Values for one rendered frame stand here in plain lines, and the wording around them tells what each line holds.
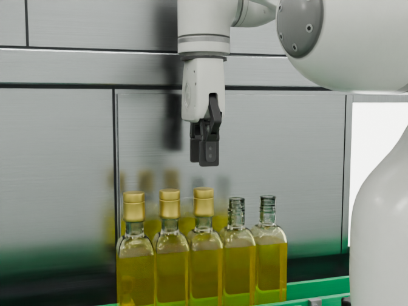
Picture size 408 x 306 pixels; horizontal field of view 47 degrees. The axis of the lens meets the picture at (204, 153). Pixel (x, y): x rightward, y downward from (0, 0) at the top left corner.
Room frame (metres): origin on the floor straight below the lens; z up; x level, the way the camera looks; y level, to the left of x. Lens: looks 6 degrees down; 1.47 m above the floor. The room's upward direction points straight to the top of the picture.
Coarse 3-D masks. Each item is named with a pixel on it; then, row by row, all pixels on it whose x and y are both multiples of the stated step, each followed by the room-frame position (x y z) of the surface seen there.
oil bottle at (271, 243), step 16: (256, 224) 0.81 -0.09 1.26; (256, 240) 0.78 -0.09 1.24; (272, 240) 0.77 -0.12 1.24; (256, 256) 0.77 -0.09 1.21; (272, 256) 0.77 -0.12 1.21; (256, 272) 0.77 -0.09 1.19; (272, 272) 0.77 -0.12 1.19; (256, 288) 0.77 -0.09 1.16; (272, 288) 0.77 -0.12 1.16; (256, 304) 0.77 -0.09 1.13
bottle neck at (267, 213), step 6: (264, 198) 0.79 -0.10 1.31; (270, 198) 0.79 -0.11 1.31; (264, 204) 0.79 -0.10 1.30; (270, 204) 0.79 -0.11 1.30; (264, 210) 0.79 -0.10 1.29; (270, 210) 0.79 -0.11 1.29; (264, 216) 0.79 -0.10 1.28; (270, 216) 0.79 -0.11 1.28; (264, 222) 0.79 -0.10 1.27; (270, 222) 0.79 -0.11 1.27
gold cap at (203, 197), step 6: (198, 192) 0.75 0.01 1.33; (204, 192) 0.75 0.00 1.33; (210, 192) 0.75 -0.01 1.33; (198, 198) 0.75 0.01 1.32; (204, 198) 0.75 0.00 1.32; (210, 198) 0.76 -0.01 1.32; (198, 204) 0.75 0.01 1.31; (204, 204) 0.75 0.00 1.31; (210, 204) 0.75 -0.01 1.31; (198, 210) 0.75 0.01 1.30; (204, 210) 0.75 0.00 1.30; (210, 210) 0.75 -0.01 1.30; (198, 216) 0.75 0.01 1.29; (204, 216) 0.75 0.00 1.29
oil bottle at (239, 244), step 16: (224, 240) 0.76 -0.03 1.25; (240, 240) 0.76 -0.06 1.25; (224, 256) 0.76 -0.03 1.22; (240, 256) 0.76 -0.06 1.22; (224, 272) 0.76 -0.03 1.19; (240, 272) 0.76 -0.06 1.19; (224, 288) 0.76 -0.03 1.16; (240, 288) 0.76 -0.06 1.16; (224, 304) 0.76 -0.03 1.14; (240, 304) 0.76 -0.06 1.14
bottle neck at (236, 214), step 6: (234, 198) 0.79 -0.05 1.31; (240, 198) 0.79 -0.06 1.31; (228, 204) 0.78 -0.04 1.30; (234, 204) 0.77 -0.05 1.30; (240, 204) 0.77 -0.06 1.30; (228, 210) 0.78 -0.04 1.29; (234, 210) 0.77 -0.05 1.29; (240, 210) 0.77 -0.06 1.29; (228, 216) 0.78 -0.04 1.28; (234, 216) 0.77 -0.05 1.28; (240, 216) 0.77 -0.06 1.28; (228, 222) 0.78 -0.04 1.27; (234, 222) 0.77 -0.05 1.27; (240, 222) 0.77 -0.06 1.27
